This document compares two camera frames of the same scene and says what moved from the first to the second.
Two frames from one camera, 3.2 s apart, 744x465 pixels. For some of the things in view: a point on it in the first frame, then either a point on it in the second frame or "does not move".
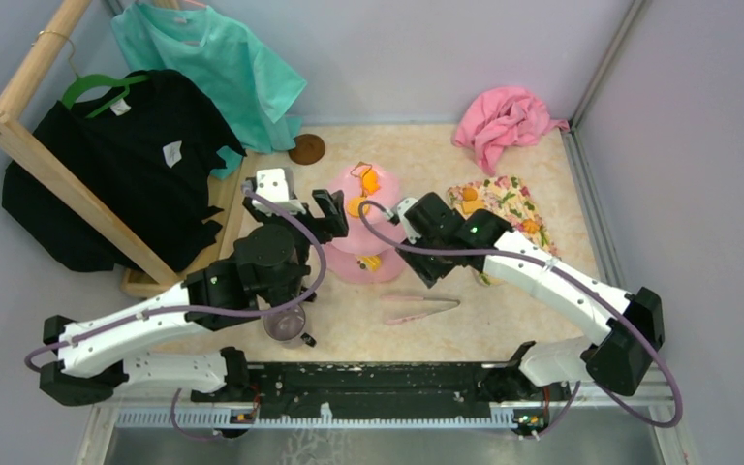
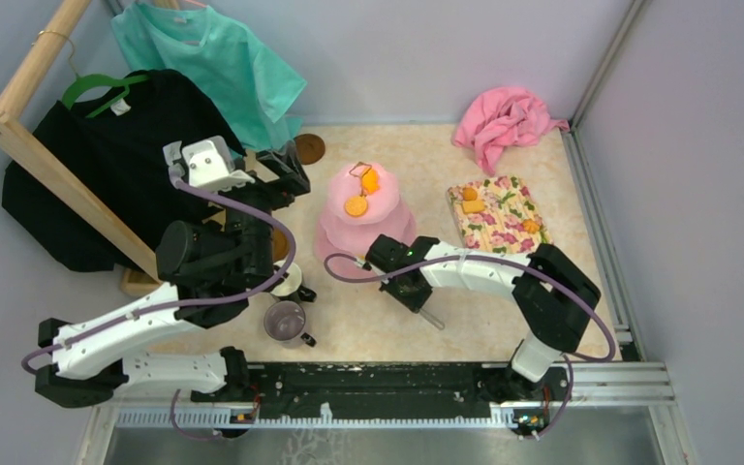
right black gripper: (428, 272) → (413, 303)
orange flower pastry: (530, 226) does not move
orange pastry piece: (472, 205) does not move
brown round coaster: (309, 149) does not move
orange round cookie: (469, 194) does not move
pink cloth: (500, 117) does not move
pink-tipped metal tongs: (418, 298) → (433, 320)
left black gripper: (334, 222) → (292, 181)
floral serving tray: (508, 198) does not move
